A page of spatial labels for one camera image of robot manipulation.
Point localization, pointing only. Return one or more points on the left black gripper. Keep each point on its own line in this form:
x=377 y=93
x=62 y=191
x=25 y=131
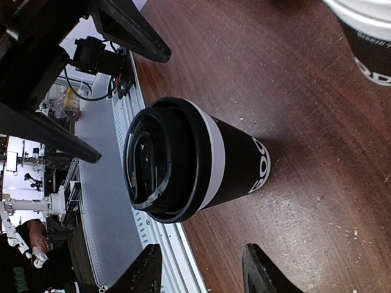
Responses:
x=31 y=60

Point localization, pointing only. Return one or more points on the black cup lid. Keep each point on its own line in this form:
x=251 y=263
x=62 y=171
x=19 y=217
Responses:
x=167 y=160

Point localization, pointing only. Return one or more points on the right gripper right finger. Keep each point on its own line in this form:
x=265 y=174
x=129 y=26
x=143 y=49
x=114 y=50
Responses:
x=260 y=274

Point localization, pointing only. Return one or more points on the stack of paper cups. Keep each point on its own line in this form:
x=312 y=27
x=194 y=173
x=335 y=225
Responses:
x=366 y=26

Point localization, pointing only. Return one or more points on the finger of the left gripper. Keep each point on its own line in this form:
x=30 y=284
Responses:
x=122 y=23

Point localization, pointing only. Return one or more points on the aluminium front rail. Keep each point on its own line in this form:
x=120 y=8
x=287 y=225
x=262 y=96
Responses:
x=120 y=194

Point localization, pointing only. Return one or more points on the single black paper cup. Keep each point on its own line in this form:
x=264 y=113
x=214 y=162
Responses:
x=241 y=164

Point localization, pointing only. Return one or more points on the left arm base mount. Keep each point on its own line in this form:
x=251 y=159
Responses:
x=100 y=64

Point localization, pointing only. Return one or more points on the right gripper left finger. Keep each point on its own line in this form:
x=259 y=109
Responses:
x=143 y=275

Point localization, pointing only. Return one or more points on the person in black shirt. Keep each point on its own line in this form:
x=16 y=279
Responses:
x=18 y=273

